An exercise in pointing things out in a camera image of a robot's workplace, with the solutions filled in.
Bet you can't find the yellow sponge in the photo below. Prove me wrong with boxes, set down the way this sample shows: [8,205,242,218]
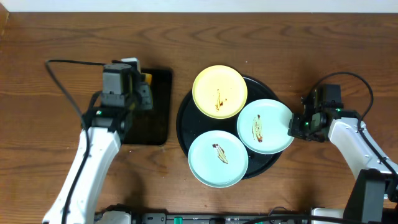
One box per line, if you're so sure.
[141,73,152,85]

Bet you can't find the light green plate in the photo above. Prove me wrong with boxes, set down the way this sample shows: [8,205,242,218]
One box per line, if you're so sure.
[236,99,294,154]
[188,130,249,188]

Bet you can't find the yellow plate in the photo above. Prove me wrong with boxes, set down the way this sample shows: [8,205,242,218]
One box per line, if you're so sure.
[192,65,248,119]

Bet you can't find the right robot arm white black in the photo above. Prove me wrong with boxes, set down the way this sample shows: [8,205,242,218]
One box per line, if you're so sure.
[288,108,397,223]

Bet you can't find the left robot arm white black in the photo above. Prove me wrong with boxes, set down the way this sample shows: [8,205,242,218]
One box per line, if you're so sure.
[42,82,154,223]

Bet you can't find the black rectangular tray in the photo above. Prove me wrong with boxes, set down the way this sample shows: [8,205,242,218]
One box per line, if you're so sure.
[123,68,172,145]

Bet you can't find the black round tray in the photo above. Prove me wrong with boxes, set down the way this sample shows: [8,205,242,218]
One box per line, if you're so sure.
[176,76,281,179]

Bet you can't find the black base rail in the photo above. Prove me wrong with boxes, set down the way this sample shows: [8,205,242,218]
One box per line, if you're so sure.
[96,205,368,224]

